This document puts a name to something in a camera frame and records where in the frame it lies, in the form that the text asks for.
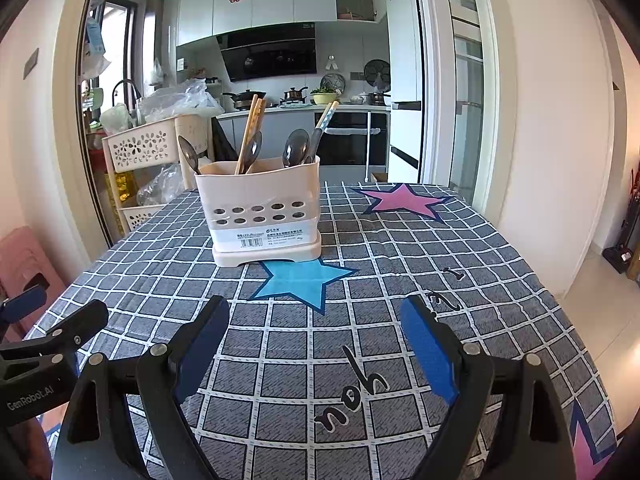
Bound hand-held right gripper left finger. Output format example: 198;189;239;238
52;294;231;480

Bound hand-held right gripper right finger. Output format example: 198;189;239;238
400;295;577;480

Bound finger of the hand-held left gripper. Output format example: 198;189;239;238
0;299;110;362
0;284;49;327

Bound cream plastic utensil holder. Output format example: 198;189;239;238
193;155;322;268

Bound pink chair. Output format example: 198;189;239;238
0;226;69;312

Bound grey checked star tablecloth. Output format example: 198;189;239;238
22;180;619;480

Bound crumpled clear plastic bag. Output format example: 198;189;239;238
136;162;186;206

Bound cream plastic basket rack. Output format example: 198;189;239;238
102;114;216;234

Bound black cloth on chair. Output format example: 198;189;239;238
209;115;239;161

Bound black upright vacuum cleaner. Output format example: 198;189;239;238
602;160;640;275

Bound black built-in oven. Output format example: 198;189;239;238
315;110;390;169

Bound kitchen faucet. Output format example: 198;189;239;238
112;79;144;126

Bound clear plastic bag pile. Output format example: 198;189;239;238
137;78;226;124

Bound black wok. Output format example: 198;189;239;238
222;90;269;111

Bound hanging white plastic bag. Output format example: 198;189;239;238
81;16;112;81

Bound white refrigerator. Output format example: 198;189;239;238
382;0;427;184

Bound black range hood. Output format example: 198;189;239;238
220;22;319;83

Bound white upper kitchen cabinets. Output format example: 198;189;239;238
177;0;337;47

